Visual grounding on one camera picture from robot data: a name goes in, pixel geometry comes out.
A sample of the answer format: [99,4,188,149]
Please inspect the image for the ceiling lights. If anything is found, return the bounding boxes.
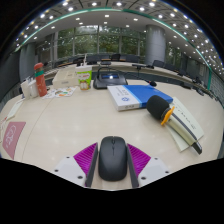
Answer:
[14,0,223,73]

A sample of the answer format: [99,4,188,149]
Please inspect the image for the blue and white book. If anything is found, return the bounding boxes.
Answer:
[106,84,174,112]

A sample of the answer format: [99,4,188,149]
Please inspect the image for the beige cardboard box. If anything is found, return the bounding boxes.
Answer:
[51,68,80,89]

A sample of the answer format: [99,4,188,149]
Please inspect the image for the pink printed mouse pad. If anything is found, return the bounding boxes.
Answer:
[1,121,27,160]

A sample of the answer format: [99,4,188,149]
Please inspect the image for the white red-headed paper sheet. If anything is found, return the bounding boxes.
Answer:
[5,98,26,121]

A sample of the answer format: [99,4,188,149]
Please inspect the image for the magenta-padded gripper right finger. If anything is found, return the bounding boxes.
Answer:
[125,143,172,189]

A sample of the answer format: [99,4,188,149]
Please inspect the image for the black desk microphone console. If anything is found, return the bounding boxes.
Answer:
[92,66,158,90]

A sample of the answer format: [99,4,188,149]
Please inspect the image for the white lidded mug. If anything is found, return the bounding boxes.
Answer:
[28,79,39,99]

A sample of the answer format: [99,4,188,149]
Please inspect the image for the red thermos bottle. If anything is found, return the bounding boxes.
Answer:
[33,62,48,98]

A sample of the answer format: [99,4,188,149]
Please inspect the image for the dark office chairs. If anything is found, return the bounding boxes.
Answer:
[76,53,208,91]

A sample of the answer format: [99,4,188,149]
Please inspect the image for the green-printed paper cup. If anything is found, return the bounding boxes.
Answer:
[75,64,93,91]

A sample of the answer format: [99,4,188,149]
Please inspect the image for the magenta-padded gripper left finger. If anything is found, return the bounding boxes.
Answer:
[52,142,100,188]

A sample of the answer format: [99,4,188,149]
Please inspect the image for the colourful leaflet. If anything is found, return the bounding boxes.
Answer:
[42,86,78,100]

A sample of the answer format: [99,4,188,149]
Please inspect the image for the black computer mouse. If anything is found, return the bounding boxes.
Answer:
[97,135,129,182]

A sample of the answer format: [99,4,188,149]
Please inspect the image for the cream booklet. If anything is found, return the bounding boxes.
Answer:
[165,96,205,153]

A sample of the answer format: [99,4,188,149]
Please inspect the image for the black-headed handheld microphone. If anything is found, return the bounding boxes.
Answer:
[146,94,203,155]

